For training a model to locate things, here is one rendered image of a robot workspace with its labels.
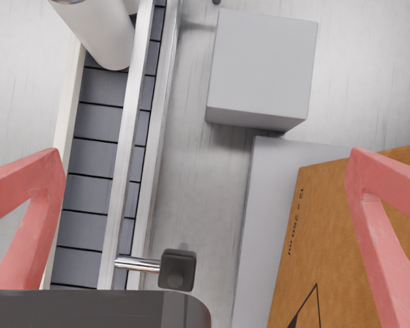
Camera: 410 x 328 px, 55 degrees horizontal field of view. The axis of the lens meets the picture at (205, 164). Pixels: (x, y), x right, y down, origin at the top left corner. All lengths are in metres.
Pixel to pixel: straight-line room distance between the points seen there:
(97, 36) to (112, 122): 0.11
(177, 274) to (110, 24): 0.20
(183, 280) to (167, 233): 0.14
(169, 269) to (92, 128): 0.18
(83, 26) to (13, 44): 0.22
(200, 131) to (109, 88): 0.12
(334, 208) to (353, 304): 0.09
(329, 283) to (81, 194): 0.26
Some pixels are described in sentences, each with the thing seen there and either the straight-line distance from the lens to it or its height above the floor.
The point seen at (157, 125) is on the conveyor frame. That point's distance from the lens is 0.43.
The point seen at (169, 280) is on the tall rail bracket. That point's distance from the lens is 0.31.
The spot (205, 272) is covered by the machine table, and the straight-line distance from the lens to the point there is 0.48.
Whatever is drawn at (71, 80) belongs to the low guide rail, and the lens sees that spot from 0.42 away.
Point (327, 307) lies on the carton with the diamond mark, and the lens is 0.31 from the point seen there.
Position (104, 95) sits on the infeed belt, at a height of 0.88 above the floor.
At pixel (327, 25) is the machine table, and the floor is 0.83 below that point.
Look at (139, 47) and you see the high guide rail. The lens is 0.36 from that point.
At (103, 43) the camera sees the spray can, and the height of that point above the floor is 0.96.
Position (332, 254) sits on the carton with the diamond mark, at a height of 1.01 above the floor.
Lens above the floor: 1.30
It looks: 86 degrees down
